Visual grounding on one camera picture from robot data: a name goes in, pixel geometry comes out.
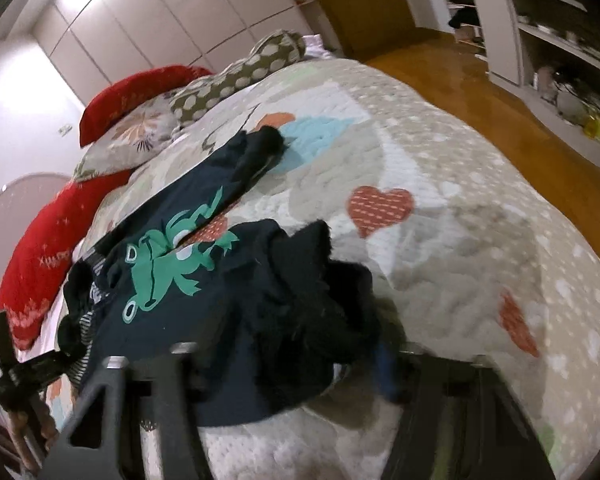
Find round pink headboard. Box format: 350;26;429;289
0;172;70;284

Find navy striped frog pants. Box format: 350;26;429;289
64;126;380;427

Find small red pillow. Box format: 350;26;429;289
80;65;212;148

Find heart patterned quilt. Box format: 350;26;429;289
81;60;600;479

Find floral grey pillow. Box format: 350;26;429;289
73;89;183;182

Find brown wooden door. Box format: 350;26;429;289
317;0;416;58

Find white wardrobe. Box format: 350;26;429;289
32;0;339;103

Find white shelf unit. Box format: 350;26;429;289
474;0;600;167

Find large red pillow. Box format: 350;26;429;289
0;170;131;351

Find olive dotted bolster pillow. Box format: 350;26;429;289
170;29;306;127

